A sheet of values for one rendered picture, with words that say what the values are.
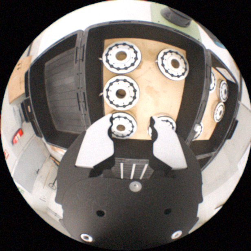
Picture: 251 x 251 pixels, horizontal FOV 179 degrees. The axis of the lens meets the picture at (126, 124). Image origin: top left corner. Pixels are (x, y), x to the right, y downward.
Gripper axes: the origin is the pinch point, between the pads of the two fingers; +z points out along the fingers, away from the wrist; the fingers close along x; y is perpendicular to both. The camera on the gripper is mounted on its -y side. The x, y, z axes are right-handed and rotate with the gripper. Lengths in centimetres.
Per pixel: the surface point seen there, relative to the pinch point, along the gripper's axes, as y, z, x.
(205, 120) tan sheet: 6.8, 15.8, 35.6
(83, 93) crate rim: -1.5, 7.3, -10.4
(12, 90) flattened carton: -48, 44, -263
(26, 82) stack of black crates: -29, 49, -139
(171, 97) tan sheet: 0.2, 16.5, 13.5
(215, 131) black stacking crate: 12, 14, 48
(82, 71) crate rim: -6.5, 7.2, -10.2
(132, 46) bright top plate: -13.9, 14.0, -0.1
